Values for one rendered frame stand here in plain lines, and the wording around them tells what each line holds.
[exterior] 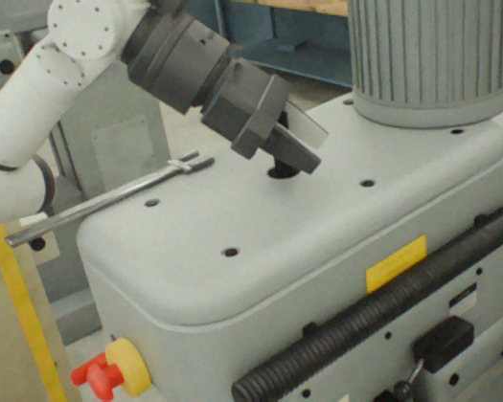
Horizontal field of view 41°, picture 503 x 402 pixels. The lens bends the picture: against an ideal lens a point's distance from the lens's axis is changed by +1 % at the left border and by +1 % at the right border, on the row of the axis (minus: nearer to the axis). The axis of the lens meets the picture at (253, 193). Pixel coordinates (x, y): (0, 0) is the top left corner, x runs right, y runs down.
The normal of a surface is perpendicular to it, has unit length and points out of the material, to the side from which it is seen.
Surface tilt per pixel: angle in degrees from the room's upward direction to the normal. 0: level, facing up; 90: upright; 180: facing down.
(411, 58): 90
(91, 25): 88
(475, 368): 90
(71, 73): 51
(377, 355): 90
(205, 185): 0
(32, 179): 74
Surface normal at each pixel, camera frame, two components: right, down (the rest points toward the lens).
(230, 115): -0.22, 0.52
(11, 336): 0.61, 0.29
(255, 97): 0.50, -0.67
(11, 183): 0.86, -0.21
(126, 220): -0.14, -0.87
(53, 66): 0.67, -0.60
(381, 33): -0.75, 0.40
